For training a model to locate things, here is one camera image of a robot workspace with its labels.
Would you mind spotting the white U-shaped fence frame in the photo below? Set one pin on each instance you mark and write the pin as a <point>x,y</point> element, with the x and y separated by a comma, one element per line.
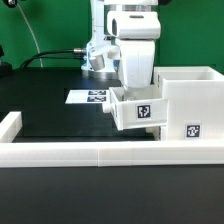
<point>101,154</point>

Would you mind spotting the white drawer housing box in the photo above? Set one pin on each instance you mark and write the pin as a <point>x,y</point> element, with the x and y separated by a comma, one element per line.
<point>195,97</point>

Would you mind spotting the white marker tag plate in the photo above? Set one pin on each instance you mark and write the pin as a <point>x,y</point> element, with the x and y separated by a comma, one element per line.
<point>87,97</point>

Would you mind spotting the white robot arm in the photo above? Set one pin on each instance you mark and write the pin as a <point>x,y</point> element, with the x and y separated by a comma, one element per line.
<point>97,61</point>

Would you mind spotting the white front drawer box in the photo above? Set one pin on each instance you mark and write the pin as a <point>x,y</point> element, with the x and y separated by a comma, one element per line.
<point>157,132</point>

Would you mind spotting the black device at left edge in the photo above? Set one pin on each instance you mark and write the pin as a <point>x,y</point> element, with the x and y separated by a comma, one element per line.
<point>5,67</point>

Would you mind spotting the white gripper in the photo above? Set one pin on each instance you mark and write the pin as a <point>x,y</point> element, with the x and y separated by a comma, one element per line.
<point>135,34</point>

